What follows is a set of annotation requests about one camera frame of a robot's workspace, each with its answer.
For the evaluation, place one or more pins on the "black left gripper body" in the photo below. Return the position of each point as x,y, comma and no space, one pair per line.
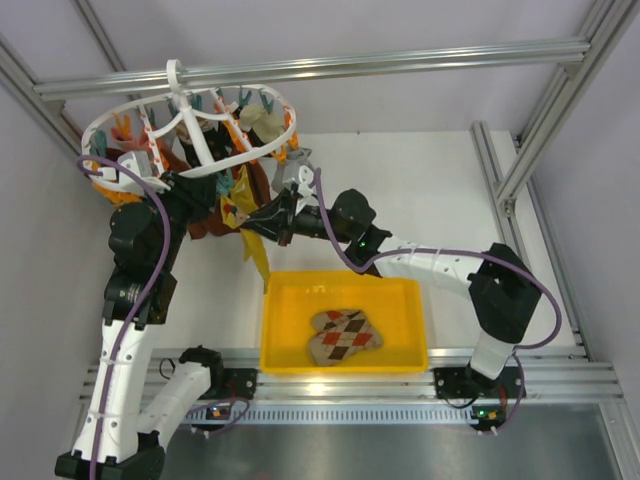
184,203

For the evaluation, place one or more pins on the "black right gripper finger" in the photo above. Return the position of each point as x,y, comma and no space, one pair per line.
272,231
271,211

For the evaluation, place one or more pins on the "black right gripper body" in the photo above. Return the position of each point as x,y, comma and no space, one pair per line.
299,218

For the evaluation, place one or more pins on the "teal clothes peg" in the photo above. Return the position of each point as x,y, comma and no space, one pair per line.
224,182

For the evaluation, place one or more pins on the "grey sock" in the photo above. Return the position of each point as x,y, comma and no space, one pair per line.
300,156

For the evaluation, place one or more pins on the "mustard sock with reindeer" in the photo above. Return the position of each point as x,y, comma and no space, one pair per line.
235,212

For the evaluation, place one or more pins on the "mustard yellow sock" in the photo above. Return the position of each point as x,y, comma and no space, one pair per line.
241,187

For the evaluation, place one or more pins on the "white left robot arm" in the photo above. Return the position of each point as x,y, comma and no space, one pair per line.
121,438

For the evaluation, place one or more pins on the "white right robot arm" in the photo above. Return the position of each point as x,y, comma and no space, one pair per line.
501,289

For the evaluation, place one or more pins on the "white round sock hanger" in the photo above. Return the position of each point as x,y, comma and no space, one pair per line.
190,107

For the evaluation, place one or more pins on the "brown hanging sock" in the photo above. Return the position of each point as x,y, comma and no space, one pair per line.
259,187

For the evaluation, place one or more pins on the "orange clothes peg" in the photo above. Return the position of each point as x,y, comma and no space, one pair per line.
281,153

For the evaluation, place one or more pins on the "black striped hanging sock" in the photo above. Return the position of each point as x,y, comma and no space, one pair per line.
217,138

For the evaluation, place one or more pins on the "pink hanging sock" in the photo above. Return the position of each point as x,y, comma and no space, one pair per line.
128,142

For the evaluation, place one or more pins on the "cream hanging sock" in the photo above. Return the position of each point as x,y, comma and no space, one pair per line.
266,126

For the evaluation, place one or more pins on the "argyle beige sock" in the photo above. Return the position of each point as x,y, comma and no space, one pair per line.
341,334

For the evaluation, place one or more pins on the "aluminium top crossbar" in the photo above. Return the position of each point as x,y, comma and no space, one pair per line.
532,52

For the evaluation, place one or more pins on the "yellow plastic bin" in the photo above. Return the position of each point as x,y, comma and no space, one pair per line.
394,307

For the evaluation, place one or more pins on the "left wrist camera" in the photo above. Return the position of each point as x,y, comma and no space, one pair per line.
138,162

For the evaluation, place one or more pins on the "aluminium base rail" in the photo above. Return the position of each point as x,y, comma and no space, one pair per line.
553,375

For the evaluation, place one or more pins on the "aluminium right frame post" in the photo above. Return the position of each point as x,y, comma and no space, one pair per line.
602,27

